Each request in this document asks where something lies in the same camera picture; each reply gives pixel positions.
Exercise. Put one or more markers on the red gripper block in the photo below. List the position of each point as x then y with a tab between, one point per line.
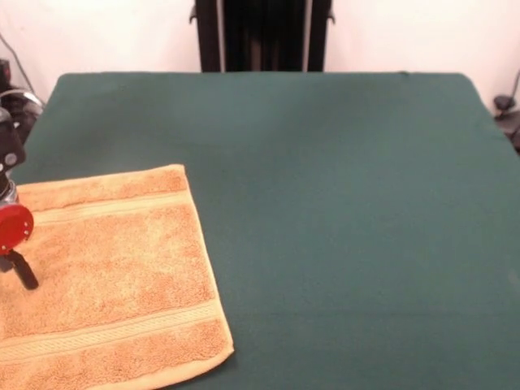
14	227

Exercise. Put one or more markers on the tan terry towel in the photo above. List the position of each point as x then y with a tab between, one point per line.
122	284

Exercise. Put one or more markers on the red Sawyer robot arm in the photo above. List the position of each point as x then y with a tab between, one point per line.
8	154

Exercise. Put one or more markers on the black equipment bag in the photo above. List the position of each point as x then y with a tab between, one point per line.
24	109

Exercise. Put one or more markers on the small black box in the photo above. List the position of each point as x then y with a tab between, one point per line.
4	73

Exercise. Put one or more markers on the dark green table cloth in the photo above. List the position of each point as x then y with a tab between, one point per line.
365	203

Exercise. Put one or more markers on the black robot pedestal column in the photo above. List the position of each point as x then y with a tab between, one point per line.
264	36

